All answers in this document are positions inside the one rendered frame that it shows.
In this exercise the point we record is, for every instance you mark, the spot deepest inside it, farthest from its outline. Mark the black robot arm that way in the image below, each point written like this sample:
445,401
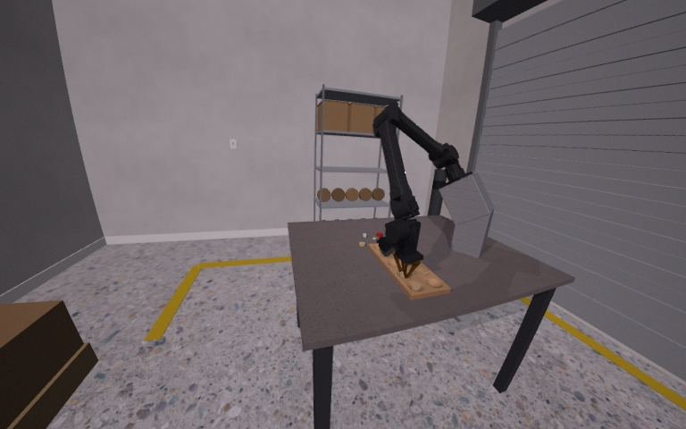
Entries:
386,124

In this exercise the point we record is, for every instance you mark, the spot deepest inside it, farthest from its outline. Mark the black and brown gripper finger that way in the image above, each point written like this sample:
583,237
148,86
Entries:
398,264
404,266

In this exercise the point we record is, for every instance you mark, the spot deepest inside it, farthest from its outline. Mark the orange tray with round pockets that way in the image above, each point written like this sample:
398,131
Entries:
427,279

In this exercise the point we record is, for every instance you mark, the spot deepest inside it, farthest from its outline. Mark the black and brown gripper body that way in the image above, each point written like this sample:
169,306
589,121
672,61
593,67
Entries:
408,259

